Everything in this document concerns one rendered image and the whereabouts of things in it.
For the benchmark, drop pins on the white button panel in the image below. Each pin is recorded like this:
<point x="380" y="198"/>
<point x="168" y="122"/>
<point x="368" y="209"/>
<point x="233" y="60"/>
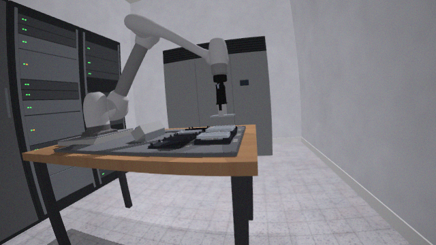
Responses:
<point x="149" y="131"/>

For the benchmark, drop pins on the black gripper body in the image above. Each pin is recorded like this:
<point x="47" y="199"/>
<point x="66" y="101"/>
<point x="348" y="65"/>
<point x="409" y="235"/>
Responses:
<point x="220" y="78"/>

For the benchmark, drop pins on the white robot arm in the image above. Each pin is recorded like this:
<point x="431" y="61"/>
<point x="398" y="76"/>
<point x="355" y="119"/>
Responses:
<point x="99" y="110"/>

